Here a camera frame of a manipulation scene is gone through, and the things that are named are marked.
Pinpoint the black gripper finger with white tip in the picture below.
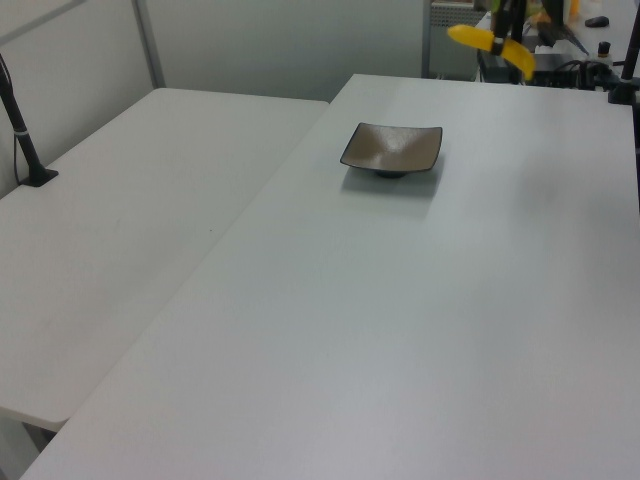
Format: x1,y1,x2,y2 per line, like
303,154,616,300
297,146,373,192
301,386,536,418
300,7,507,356
491,0,512,55

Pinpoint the yellow banana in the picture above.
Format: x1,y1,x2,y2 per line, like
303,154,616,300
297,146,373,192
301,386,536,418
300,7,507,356
446,24,536,81

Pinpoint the square brown ceramic plate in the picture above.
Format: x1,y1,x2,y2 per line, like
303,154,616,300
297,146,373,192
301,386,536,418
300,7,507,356
339,121,444,180

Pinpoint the black vertical pole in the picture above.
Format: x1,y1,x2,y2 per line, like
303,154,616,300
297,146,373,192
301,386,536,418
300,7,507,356
509,0,527,44

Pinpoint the grey box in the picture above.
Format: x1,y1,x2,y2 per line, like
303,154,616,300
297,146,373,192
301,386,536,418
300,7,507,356
478,49,524,84

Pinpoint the black monitor stand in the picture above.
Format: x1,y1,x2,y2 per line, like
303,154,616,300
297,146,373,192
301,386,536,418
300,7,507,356
537,0,592,55

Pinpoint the perforated grey metal cabinet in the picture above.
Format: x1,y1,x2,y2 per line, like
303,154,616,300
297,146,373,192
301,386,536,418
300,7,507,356
428,0,482,80

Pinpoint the black electronics box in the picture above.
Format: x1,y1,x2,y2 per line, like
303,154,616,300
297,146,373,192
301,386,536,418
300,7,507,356
529,52,585,87

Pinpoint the white device with black knob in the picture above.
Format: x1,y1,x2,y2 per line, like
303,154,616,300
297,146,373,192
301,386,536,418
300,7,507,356
581,40,617,69

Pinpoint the black clamped camera stand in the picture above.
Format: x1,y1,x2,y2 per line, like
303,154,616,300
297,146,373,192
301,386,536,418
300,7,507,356
606,0,640,106

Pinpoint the black camera stand with base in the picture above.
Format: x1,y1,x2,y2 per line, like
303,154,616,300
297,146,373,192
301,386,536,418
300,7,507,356
0,52,60,189

